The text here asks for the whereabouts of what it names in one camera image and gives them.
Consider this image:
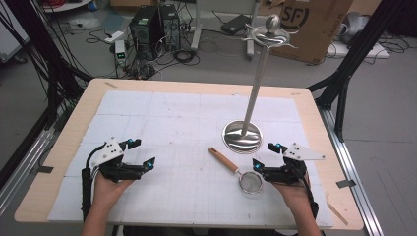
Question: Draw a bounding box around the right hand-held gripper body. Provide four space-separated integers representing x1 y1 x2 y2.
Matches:
262 142 327 186

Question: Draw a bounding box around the black metal frame strut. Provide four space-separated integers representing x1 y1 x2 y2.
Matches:
0 0 95 132
307 0 417 144

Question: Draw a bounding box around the brown cardboard box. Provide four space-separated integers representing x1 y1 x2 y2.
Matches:
267 0 355 65

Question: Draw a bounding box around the white flat board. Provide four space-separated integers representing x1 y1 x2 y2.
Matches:
326 38 391 60

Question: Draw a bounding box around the coiled black cable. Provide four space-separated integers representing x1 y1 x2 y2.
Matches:
172 48 201 67

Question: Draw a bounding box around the white stand leg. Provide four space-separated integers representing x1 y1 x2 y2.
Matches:
245 0 262 62
190 0 204 51

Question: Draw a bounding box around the grey bag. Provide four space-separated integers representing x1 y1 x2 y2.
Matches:
337 11 371 44

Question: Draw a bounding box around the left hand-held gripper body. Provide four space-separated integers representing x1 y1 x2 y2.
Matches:
89 137 148 184

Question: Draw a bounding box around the person's right hand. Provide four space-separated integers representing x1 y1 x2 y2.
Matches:
272 172 313 214

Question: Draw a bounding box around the person's left hand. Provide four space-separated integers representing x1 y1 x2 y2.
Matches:
92 172 136 211

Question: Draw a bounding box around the aluminium rail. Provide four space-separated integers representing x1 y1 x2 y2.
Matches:
317 105 386 236
0 126 57 215

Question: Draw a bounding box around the wooden handled mesh strainer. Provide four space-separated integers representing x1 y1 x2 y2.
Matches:
208 147 265 196

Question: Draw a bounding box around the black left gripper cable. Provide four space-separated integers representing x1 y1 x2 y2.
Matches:
81 142 108 222

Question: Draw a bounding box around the slim black computer tower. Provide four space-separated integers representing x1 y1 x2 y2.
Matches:
158 3 182 52

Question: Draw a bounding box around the white grid mat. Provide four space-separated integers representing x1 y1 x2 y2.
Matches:
46 89 335 229

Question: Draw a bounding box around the thin wooden stick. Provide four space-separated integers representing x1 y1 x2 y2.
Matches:
326 200 350 227

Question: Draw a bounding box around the large black computer tower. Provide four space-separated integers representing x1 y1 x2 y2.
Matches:
128 4 165 61

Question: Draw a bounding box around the black flat laptop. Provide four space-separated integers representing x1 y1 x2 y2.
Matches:
220 13 252 36

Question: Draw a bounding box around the small device with green light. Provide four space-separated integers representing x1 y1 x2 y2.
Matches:
114 39 128 68

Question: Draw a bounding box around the white power strip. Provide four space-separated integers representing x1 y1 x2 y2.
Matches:
103 29 126 44

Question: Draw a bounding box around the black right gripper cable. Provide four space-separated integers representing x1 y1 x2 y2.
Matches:
300 176 320 220

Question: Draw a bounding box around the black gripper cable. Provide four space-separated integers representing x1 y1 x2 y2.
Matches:
300 176 320 220
81 142 108 222

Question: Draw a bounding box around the steel utensil hanging stand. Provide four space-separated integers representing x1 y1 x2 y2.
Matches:
221 14 300 154

